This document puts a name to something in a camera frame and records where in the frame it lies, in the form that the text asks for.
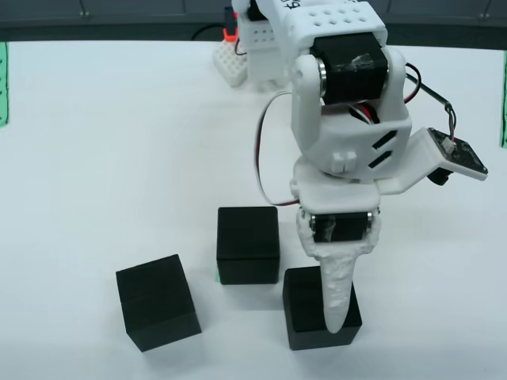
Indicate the white perforated base plate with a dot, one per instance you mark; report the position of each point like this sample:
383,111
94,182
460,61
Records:
227,65

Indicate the dark grey background cabinet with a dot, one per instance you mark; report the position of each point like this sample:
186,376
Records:
79,27

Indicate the orange and black clamp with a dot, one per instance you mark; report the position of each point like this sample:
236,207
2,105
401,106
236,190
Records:
229,35

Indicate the black block with seam line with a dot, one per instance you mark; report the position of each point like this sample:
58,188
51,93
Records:
158,305

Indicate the wrist camera on white mount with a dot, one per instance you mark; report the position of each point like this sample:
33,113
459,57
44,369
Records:
455,154

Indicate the green tape strip black marks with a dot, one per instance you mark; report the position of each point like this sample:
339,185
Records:
4,79
504,99

